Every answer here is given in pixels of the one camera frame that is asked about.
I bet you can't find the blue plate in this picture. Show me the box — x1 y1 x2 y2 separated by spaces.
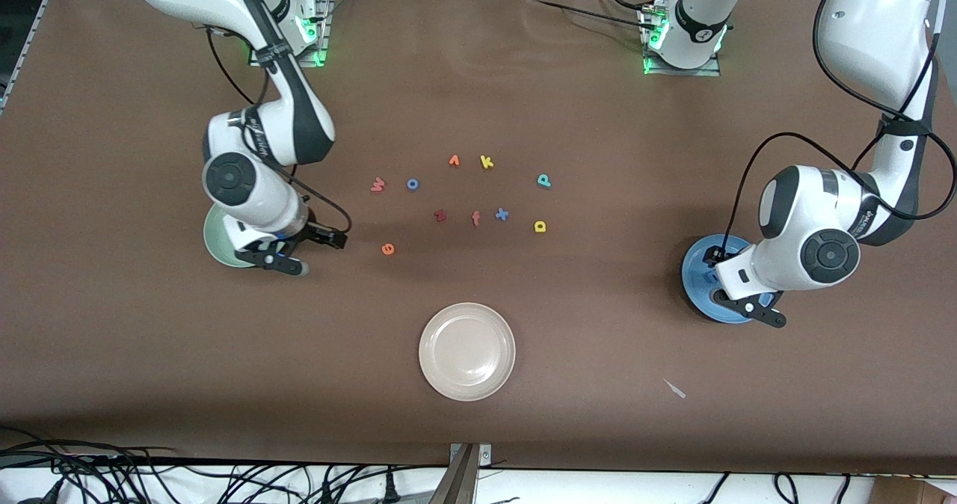
681 234 774 325

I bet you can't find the green plate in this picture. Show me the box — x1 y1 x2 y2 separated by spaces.
203 203 259 268

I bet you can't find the beige plate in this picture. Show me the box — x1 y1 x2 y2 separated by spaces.
419 303 517 402

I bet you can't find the brown cardboard box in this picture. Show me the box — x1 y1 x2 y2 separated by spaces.
870 476 957 504

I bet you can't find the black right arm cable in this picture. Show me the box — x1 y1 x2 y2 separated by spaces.
258 153 353 237

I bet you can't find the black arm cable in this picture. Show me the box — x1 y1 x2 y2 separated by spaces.
258 153 353 237
719 0 957 262

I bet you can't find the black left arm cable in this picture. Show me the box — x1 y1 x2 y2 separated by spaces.
719 0 957 262

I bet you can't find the black looping cable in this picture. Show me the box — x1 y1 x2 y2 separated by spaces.
204 28 265 108

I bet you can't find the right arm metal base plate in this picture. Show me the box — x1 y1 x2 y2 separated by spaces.
248 0 331 69

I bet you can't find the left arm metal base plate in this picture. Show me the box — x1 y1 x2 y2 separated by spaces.
641 7 723 78

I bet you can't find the aluminium table edge bracket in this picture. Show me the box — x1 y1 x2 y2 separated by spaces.
447 443 493 504

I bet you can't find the black table cable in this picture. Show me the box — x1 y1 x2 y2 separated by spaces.
523 0 655 28

